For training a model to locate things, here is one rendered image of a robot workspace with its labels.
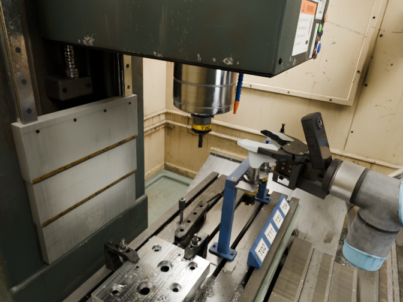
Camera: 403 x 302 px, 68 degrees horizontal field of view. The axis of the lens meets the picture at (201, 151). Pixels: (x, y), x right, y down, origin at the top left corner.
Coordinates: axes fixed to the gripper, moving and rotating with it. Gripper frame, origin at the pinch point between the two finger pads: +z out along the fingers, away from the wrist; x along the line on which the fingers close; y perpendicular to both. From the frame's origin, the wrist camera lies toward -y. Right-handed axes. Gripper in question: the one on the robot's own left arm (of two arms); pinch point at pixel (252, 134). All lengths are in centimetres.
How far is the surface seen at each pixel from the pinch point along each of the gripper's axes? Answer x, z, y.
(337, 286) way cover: 52, -25, 75
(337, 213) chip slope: 94, -10, 68
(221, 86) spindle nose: -2.7, 8.8, -9.7
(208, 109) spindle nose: -5.0, 9.9, -4.2
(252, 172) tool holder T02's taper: 21.6, 8.7, 22.6
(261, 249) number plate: 25, 0, 54
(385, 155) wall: 109, -19, 34
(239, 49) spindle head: -9.6, 1.0, -19.5
